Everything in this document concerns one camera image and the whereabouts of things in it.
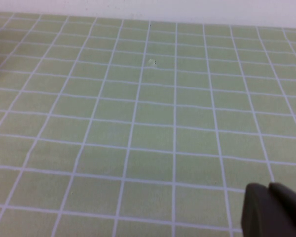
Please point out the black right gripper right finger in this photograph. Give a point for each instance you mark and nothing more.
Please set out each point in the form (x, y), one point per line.
(293, 212)

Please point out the green grid table mat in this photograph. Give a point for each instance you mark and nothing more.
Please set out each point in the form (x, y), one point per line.
(148, 123)

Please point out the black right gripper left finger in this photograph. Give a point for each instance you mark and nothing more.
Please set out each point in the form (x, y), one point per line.
(259, 212)

